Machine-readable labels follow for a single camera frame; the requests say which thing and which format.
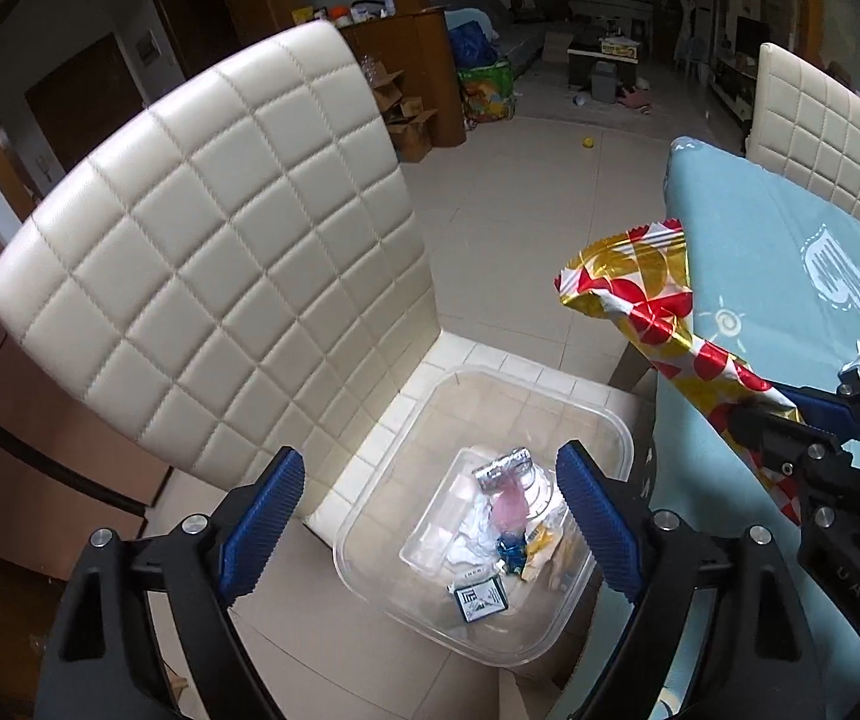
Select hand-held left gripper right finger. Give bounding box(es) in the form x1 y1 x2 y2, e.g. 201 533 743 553
556 441 828 720

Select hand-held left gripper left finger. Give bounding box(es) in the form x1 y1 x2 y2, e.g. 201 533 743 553
32 448 306 720

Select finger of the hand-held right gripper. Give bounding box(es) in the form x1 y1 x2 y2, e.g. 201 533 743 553
775 362 860 440
726 405 855 500

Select white plastic bag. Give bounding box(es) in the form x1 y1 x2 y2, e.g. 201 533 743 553
449 499 506 563

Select clear plastic container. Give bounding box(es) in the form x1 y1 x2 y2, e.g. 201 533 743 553
332 364 637 668

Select gold red foil wrapper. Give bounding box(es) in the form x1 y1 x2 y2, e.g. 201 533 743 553
556 217 806 526

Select teal printed tablecloth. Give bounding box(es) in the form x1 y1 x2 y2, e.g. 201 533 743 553
550 136 860 720

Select cream quilted leather chair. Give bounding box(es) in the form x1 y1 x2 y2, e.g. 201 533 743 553
745 41 860 241
0 19 645 563

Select grey waste bin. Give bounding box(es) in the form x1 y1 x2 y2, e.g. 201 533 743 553
589 60 620 102

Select low coffee table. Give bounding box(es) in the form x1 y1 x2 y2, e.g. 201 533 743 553
566 22 645 87

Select pile of cardboard boxes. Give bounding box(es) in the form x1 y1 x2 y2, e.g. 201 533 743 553
359 52 438 162

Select colourful printed bag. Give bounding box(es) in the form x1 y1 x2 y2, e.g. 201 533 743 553
458 60 517 123

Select curved wooden cabinet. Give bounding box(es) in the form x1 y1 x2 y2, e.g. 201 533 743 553
336 6 468 151

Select dark sofa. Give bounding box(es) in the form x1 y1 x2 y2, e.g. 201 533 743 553
430 0 551 77

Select blue bag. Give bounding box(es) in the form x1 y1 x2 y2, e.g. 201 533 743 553
449 19 502 72

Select row of bottles and boxes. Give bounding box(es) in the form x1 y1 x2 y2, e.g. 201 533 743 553
291 0 401 27

